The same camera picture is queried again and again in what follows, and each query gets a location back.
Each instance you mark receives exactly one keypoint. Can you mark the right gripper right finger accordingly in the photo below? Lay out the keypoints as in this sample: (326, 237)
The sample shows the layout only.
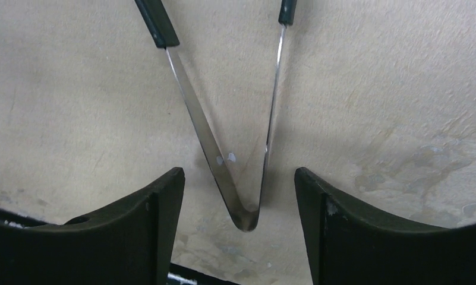
(349, 241)

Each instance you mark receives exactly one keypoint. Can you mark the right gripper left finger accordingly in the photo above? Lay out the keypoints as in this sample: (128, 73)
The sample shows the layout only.
(161, 198)

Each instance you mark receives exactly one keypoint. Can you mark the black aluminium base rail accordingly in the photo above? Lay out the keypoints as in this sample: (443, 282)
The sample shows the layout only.
(103, 247)

